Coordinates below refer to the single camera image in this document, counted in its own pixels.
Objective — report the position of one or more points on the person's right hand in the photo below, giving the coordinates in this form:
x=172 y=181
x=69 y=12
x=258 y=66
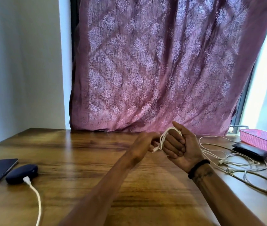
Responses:
x=187 y=148

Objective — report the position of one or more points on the person's left hand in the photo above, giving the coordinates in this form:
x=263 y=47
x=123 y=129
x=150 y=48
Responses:
x=145 y=143

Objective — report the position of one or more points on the dark blue earbuds case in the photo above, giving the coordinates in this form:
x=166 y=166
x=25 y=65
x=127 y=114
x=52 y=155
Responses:
x=20 y=172

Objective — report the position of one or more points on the person's right forearm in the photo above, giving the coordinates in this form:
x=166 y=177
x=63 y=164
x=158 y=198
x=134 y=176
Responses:
x=225 y=204

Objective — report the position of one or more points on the person's left forearm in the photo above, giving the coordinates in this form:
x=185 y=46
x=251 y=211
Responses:
x=105 y=197

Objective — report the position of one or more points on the wooden desk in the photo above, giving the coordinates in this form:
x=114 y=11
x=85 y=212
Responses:
x=77 y=150

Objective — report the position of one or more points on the black wristband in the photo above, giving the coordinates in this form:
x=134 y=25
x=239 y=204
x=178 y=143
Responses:
x=198 y=165

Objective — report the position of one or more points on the metal window latch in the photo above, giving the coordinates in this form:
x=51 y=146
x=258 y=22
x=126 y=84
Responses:
x=237 y=129

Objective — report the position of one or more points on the black wallet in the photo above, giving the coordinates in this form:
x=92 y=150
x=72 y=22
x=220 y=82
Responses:
x=250 y=150

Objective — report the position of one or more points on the pink plastic basket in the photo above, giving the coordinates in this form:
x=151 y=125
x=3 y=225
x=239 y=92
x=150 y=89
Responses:
x=263 y=141

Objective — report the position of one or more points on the purple patterned curtain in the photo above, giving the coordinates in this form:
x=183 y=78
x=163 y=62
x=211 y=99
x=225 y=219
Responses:
x=159 y=68

